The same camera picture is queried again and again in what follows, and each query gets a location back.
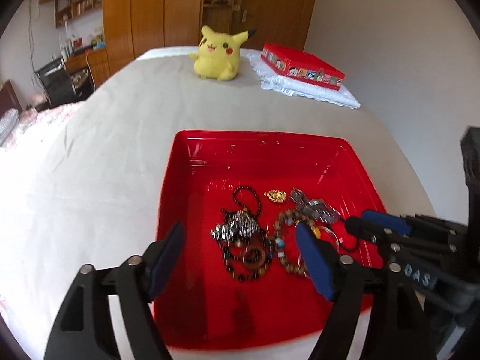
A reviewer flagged silver bangle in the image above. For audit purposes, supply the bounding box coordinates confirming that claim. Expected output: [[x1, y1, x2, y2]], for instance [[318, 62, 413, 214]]
[[297, 224, 341, 272]]

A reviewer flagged yellow plush toy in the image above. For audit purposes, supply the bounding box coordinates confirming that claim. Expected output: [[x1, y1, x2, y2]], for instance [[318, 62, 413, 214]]
[[188, 25, 259, 82]]

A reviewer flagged dark wooden footboard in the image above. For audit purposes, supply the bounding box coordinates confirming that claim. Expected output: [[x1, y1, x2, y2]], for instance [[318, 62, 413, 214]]
[[0, 80, 23, 121]]

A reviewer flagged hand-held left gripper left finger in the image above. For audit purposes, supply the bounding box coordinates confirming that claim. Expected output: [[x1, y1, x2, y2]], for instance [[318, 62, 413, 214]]
[[43, 221, 186, 360]]

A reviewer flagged pink floral blanket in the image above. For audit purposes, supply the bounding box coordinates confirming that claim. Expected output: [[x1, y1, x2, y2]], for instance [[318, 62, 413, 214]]
[[0, 101, 88, 151]]

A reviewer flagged black bead necklace silver pendant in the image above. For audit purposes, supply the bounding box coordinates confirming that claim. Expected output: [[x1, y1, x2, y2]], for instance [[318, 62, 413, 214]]
[[210, 185, 269, 246]]

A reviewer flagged assorted desk clutter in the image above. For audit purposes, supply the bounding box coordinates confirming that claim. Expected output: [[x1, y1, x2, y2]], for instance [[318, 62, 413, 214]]
[[59, 32, 107, 56]]

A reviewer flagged white lace cloth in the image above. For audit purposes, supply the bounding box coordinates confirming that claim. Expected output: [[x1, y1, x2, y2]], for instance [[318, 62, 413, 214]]
[[245, 52, 361, 110]]

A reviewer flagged red plastic tray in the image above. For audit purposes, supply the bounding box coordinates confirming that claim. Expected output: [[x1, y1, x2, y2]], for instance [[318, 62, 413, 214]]
[[153, 129, 389, 353]]

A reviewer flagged black wall cable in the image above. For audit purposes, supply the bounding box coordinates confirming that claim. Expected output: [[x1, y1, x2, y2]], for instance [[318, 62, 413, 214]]
[[27, 0, 43, 79]]

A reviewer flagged wooden desk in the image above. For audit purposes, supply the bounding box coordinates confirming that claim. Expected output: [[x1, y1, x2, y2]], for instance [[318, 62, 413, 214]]
[[62, 47, 112, 88]]

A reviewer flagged black office chair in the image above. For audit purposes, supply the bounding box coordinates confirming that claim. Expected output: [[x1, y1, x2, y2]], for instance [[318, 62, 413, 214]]
[[34, 57, 94, 107]]

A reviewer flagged brown wooden bead bracelet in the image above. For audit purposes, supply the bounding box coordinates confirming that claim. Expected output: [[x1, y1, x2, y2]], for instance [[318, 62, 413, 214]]
[[272, 210, 313, 275]]

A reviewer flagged silver charm chain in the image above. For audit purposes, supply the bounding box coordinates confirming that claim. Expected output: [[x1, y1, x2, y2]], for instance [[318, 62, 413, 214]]
[[290, 188, 341, 224]]

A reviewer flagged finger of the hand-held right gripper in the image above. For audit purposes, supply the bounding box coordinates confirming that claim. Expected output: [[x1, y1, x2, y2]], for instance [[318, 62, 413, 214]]
[[361, 210, 467, 250], [345, 216, 413, 275]]

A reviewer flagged red printed box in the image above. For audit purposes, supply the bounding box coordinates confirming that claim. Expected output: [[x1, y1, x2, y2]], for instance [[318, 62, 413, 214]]
[[260, 42, 345, 91]]

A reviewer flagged wooden wardrobe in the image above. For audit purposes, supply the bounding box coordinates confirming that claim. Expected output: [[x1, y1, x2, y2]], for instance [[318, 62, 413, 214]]
[[102, 0, 241, 72]]

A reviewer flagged dark beaded necklace with ring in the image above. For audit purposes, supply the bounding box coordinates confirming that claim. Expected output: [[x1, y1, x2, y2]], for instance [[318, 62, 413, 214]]
[[223, 232, 276, 283]]

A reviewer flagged wooden bookshelf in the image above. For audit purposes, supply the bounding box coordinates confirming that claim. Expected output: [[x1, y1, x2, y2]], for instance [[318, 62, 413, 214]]
[[54, 0, 104, 29]]

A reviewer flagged wooden door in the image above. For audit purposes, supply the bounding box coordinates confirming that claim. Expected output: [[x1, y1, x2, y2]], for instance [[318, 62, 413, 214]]
[[234, 0, 322, 51]]

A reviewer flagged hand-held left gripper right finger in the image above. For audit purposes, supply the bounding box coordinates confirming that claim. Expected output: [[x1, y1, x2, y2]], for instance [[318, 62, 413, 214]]
[[295, 222, 438, 360]]

